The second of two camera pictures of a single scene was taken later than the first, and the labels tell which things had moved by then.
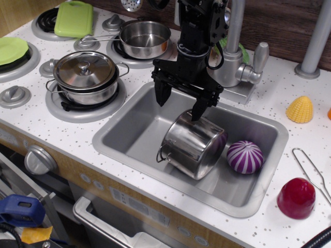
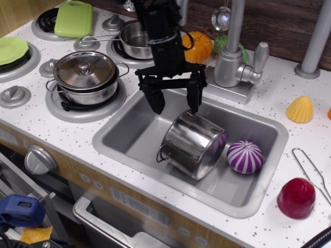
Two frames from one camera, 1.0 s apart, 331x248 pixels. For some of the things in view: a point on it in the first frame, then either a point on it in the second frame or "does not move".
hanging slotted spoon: (132, 5) does not move
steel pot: (193, 147) does not move
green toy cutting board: (74, 19) does not move
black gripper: (189, 71) -> (171, 72)
